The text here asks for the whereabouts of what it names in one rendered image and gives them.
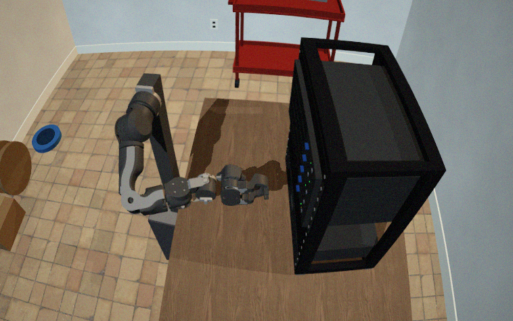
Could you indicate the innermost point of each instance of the black server rack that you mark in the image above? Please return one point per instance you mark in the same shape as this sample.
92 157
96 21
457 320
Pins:
358 120

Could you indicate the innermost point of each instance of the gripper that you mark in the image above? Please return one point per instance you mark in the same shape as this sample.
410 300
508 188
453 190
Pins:
231 175

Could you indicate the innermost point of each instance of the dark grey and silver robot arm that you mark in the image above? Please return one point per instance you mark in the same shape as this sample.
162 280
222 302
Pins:
137 126

